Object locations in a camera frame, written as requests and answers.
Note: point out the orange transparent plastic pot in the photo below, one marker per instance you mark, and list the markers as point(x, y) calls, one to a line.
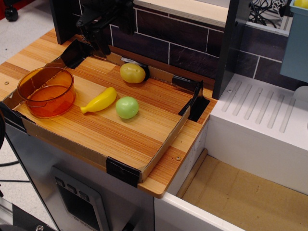
point(47, 91)

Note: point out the yellow toy in bin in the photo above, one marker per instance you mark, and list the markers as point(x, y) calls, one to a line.
point(301, 3)

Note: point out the cardboard fence with black tape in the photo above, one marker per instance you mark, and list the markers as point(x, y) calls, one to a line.
point(155, 142)

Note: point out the green toy apple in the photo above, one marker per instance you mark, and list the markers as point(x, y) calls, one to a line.
point(127, 107)

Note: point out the silver toy oven front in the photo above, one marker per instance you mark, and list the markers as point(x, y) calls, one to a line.
point(77, 195)

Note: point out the teal plastic bin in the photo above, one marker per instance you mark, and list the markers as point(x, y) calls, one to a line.
point(295, 61)

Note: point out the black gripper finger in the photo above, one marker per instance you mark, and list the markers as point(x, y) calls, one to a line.
point(98, 41)
point(126, 22)

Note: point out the white toy sink unit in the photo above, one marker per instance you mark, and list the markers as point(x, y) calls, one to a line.
point(248, 169)

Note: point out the dark grey vertical post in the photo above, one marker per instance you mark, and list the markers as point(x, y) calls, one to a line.
point(238, 15)

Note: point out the black chair caster wheel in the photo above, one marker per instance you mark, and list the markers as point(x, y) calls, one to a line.
point(11, 14)

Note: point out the dark grey left post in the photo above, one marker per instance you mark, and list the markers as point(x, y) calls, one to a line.
point(65, 14)

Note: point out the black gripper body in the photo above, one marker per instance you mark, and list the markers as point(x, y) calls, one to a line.
point(98, 14)

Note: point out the yellow toy potato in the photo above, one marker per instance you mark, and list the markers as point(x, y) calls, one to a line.
point(132, 73)

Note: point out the yellow toy banana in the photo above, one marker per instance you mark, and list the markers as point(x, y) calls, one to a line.
point(101, 102)

